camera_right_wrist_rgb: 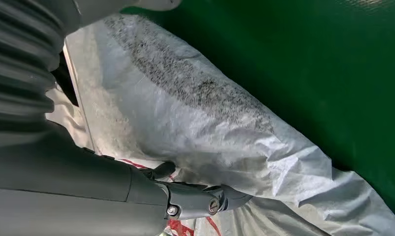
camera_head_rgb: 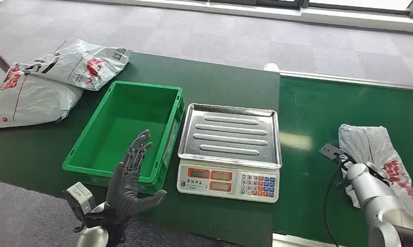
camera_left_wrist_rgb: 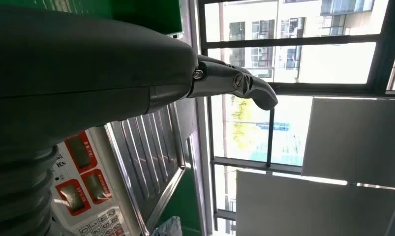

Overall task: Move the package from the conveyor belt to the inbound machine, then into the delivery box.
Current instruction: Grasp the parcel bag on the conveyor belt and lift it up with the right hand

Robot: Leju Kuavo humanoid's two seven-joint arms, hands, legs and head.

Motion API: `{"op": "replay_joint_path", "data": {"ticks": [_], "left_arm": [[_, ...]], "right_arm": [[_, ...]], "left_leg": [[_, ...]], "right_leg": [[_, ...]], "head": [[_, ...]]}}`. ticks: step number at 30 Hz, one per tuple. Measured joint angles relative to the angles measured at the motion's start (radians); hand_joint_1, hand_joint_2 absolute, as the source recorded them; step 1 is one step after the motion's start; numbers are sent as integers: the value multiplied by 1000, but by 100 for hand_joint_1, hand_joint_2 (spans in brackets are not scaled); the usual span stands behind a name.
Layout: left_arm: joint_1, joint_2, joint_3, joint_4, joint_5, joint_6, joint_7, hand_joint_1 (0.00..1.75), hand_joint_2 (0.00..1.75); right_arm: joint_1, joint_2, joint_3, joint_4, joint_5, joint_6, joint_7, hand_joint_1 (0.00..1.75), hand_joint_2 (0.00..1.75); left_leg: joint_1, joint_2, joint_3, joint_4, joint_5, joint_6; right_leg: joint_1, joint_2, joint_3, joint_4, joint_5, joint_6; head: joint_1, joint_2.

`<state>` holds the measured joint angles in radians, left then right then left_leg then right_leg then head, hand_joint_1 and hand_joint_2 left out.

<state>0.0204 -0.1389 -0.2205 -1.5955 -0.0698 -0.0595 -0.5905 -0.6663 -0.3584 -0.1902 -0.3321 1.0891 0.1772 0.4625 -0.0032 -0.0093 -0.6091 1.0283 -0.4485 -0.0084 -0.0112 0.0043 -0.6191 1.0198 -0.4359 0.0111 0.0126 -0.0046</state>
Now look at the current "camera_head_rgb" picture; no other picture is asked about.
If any steel weighing tray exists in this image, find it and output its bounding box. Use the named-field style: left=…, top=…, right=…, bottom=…
left=177, top=103, right=283, bottom=170

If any green conveyor belt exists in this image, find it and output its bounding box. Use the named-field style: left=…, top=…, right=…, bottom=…
left=273, top=76, right=413, bottom=247

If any dark window frame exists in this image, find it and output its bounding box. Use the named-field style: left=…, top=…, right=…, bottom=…
left=206, top=0, right=413, bottom=19

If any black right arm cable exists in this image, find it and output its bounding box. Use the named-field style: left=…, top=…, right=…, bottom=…
left=323, top=165, right=342, bottom=247

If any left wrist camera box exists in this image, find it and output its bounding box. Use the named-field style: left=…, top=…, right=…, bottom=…
left=62, top=182, right=97, bottom=222

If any silver conveyor side rail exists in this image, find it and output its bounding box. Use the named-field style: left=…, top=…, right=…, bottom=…
left=279, top=69, right=413, bottom=92
left=272, top=233, right=347, bottom=247

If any white electronic scale body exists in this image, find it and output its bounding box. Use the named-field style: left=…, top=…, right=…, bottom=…
left=176, top=158, right=280, bottom=204

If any green plastic crate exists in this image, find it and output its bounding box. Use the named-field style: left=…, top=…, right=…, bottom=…
left=62, top=80, right=186, bottom=196

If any large white courier package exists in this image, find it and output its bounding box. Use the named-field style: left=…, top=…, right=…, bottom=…
left=0, top=62, right=84, bottom=130

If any white package with QR labels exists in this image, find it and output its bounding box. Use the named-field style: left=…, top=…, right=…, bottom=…
left=22, top=39, right=132, bottom=92

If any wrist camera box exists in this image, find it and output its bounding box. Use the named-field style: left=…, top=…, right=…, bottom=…
left=62, top=182, right=97, bottom=222
left=318, top=143, right=357, bottom=173

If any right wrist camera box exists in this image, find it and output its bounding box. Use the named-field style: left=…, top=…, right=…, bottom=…
left=318, top=143, right=357, bottom=173

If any grey-white courier package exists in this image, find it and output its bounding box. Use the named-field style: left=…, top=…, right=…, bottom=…
left=338, top=124, right=413, bottom=218

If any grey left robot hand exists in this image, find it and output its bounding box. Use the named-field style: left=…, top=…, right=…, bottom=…
left=105, top=129, right=167, bottom=222

